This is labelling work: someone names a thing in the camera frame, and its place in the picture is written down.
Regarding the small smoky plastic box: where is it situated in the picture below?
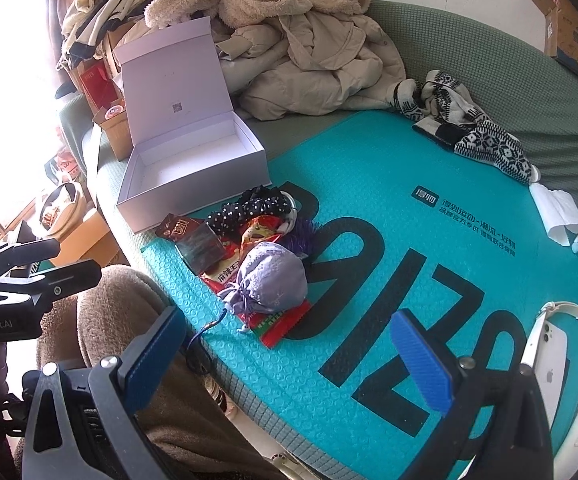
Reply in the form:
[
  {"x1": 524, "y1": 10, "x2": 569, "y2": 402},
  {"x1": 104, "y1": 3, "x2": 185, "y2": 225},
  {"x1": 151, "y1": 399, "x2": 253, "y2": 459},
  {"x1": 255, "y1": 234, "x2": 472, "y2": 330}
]
[{"x1": 176, "y1": 223, "x2": 226, "y2": 276}]

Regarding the white iphone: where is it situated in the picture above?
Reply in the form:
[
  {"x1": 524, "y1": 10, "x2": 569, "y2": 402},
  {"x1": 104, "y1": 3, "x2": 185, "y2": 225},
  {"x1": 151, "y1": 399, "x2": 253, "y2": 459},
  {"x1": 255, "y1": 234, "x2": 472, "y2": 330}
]
[{"x1": 521, "y1": 302, "x2": 568, "y2": 427}]

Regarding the small red candy packet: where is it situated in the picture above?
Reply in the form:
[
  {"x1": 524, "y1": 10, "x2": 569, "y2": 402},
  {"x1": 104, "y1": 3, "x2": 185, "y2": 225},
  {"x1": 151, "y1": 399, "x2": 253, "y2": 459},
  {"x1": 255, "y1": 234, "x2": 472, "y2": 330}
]
[{"x1": 240, "y1": 214, "x2": 283, "y2": 249}]

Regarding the beige puffer jacket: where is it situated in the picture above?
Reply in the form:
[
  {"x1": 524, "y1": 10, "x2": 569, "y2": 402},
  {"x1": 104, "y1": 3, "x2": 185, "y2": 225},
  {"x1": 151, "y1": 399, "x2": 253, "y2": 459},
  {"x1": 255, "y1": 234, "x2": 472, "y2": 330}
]
[{"x1": 215, "y1": 11, "x2": 406, "y2": 122}]

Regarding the small brown cardboard box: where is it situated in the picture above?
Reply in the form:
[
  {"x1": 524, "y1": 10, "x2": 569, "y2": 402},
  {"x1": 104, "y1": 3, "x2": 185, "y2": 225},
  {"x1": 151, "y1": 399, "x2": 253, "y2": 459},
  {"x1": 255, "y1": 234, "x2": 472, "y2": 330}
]
[{"x1": 92, "y1": 104, "x2": 132, "y2": 160}]

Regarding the red paper box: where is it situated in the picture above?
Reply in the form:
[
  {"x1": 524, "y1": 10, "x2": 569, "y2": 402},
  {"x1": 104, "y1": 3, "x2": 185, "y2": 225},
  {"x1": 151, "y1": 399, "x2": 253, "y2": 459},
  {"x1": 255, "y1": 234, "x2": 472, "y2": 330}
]
[{"x1": 77, "y1": 60, "x2": 118, "y2": 114}]

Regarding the purple drawstring pouch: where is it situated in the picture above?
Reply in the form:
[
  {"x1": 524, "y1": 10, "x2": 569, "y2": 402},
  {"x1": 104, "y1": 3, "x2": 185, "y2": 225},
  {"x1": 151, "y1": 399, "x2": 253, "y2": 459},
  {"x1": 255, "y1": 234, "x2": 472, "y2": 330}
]
[{"x1": 217, "y1": 242, "x2": 307, "y2": 330}]

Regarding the black white knit scarf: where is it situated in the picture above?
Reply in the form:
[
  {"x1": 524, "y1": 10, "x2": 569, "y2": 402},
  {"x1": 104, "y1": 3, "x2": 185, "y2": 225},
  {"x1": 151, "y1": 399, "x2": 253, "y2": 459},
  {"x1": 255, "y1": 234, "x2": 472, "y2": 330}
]
[{"x1": 394, "y1": 70, "x2": 541, "y2": 185}]

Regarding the polka dot black scrunchie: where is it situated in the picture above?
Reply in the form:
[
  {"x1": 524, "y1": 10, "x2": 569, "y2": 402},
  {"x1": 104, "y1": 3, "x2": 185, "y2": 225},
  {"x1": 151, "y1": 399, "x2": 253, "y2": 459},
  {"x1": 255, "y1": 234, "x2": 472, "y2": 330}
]
[{"x1": 205, "y1": 193, "x2": 291, "y2": 235}]

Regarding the white open gift box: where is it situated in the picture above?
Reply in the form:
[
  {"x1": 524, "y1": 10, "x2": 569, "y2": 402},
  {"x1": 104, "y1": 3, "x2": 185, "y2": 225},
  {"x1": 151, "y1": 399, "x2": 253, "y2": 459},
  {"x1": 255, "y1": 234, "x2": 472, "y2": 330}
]
[{"x1": 115, "y1": 18, "x2": 271, "y2": 233}]

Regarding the white face mask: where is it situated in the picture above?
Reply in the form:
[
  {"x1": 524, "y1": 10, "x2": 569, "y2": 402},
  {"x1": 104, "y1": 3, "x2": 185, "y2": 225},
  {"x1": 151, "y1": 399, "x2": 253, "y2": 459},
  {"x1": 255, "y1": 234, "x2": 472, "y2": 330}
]
[{"x1": 529, "y1": 182, "x2": 578, "y2": 247}]

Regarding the teal bubble mailer mat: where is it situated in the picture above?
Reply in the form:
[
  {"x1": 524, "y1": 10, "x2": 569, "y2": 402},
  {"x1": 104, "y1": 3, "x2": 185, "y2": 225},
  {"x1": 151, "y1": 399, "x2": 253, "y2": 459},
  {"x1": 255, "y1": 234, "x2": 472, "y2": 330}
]
[{"x1": 142, "y1": 112, "x2": 578, "y2": 479}]

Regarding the large red snack packet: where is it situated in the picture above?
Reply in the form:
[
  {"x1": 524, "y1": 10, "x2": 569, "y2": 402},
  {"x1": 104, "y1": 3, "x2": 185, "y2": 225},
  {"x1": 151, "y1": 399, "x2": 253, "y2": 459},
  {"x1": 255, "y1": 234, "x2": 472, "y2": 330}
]
[{"x1": 200, "y1": 214, "x2": 311, "y2": 349}]

